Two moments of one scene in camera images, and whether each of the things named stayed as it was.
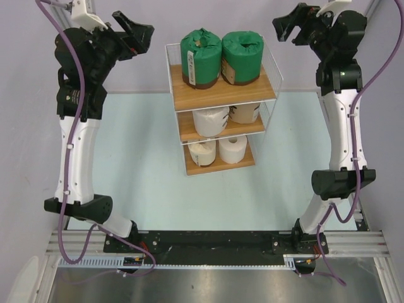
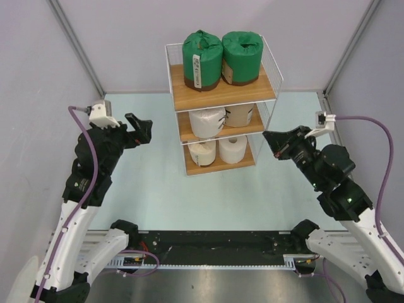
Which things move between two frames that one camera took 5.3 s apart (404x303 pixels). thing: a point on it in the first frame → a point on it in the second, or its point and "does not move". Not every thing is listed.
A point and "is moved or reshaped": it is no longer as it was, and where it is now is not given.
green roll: x=242 y=54 does not move
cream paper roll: x=203 y=154 does not move
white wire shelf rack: x=219 y=89 does not move
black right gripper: x=305 y=17 → x=281 y=142
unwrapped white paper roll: x=233 y=153 does not move
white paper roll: x=211 y=122 does not move
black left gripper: x=128 y=46 → x=141 y=134
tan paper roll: x=244 y=113 is moved or reshaped
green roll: x=201 y=56 does not move
